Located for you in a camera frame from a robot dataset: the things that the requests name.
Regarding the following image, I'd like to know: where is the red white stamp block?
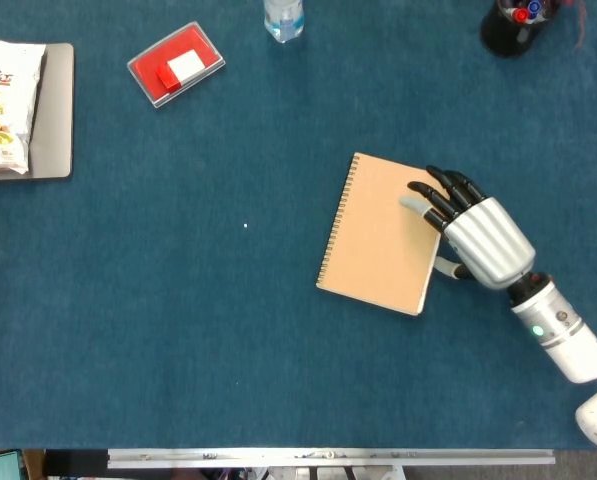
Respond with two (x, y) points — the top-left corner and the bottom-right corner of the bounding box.
(156, 48), (206, 94)

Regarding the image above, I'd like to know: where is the red stamp pad case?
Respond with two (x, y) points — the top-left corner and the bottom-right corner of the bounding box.
(126, 20), (227, 109)

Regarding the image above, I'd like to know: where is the tan spiral notebook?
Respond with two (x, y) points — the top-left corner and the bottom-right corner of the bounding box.
(315, 152), (452, 317)

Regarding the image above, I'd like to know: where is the black pen holder cup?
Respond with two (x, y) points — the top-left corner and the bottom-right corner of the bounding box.
(479, 0), (562, 58)

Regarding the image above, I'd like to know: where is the clear plastic water bottle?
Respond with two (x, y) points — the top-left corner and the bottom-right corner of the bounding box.
(263, 0), (306, 45)

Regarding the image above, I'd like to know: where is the white snack bag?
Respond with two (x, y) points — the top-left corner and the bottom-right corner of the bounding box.
(0, 39), (48, 176)

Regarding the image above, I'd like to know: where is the red string tassel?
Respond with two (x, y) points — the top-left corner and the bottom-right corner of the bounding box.
(557, 0), (590, 50)

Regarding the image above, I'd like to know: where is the aluminium frame rail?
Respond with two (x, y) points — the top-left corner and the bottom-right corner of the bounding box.
(107, 448), (557, 470)

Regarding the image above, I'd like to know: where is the blue felt table mat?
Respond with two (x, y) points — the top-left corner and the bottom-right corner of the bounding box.
(0, 0), (597, 451)

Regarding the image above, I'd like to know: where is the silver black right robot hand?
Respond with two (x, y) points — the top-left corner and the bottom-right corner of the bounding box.
(399, 165), (537, 291)

